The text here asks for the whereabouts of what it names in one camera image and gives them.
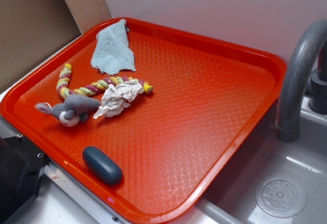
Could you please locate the red plastic tray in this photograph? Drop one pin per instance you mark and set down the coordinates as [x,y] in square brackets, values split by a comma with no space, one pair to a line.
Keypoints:
[171,144]

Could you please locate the crumpled white paper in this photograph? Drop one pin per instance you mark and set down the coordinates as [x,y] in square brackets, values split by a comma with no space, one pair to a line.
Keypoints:
[117,98]

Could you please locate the grey sink faucet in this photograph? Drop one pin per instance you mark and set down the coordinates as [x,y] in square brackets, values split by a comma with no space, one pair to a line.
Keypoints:
[306,69]

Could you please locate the grey plush mouse toy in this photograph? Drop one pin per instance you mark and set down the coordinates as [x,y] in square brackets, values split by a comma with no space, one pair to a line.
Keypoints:
[72,111]

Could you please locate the sink drain strainer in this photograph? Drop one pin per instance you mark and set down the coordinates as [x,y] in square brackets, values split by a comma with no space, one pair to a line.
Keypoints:
[280,195]

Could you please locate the grey plastic sink basin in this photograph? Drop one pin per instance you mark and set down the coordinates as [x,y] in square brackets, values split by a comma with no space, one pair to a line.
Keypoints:
[230,198]

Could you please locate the light blue cloth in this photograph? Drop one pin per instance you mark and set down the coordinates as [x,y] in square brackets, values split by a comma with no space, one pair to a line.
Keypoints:
[112,53]

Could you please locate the multicolour rope toy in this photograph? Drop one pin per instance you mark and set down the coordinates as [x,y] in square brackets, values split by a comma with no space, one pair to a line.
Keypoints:
[96,87]

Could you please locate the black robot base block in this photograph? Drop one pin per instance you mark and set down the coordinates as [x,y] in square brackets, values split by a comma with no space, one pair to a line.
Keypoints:
[22,168]

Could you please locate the brown cardboard panel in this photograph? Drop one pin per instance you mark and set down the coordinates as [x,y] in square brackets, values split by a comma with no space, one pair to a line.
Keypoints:
[33,30]

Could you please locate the dark blue oval case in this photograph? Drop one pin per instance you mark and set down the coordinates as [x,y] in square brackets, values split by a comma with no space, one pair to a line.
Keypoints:
[102,165]

